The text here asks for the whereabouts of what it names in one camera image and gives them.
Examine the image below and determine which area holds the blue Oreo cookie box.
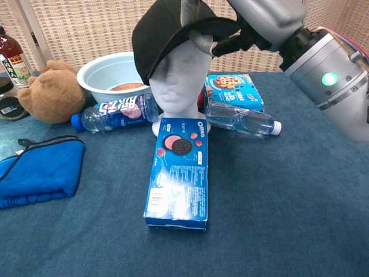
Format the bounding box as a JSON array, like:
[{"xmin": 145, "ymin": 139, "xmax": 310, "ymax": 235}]
[{"xmin": 143, "ymin": 117, "xmax": 209, "ymax": 233}]

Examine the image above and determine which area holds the blue velvet table cloth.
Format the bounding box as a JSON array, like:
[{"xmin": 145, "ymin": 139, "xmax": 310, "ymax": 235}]
[{"xmin": 0, "ymin": 70, "xmax": 369, "ymax": 277}]

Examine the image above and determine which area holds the clear plastic water bottle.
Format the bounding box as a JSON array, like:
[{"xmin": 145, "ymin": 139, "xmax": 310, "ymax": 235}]
[{"xmin": 203, "ymin": 99, "xmax": 282, "ymax": 140}]

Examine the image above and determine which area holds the light blue plastic basin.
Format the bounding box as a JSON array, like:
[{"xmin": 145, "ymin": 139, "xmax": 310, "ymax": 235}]
[{"xmin": 76, "ymin": 51, "xmax": 152, "ymax": 104}]

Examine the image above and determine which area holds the brown plush bear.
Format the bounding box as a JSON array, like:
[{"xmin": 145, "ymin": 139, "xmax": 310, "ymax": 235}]
[{"xmin": 17, "ymin": 59, "xmax": 87, "ymax": 125}]

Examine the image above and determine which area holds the blue chocolate chip cookie box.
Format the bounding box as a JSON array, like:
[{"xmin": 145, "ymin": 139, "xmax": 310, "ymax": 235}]
[{"xmin": 198, "ymin": 73, "xmax": 265, "ymax": 114}]

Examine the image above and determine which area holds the dark sauce bottle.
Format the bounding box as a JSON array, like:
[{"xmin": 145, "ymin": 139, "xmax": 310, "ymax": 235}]
[{"xmin": 0, "ymin": 25, "xmax": 33, "ymax": 89}]

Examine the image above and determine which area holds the woven folding screen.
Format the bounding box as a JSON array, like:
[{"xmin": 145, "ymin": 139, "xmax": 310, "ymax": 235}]
[{"xmin": 0, "ymin": 0, "xmax": 369, "ymax": 73}]

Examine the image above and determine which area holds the white foam mannequin head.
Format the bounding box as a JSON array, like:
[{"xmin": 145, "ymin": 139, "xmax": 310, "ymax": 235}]
[{"xmin": 148, "ymin": 39, "xmax": 214, "ymax": 136}]

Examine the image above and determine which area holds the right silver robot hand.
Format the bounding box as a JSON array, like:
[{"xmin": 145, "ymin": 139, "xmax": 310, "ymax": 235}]
[{"xmin": 180, "ymin": 0, "xmax": 308, "ymax": 58}]

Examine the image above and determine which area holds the blue-label plastic bottle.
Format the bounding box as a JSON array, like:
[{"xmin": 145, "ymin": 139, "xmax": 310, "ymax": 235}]
[{"xmin": 71, "ymin": 93, "xmax": 159, "ymax": 135}]

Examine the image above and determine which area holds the black baseball cap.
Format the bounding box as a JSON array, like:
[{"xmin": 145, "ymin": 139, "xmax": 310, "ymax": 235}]
[{"xmin": 131, "ymin": 0, "xmax": 242, "ymax": 87}]

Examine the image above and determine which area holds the blue microfiber towel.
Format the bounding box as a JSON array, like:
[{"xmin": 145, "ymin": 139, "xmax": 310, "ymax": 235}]
[{"xmin": 0, "ymin": 135, "xmax": 86, "ymax": 210}]

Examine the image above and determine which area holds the round brown woven coaster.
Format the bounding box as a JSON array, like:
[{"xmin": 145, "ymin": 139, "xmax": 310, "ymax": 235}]
[{"xmin": 109, "ymin": 81, "xmax": 145, "ymax": 92}]

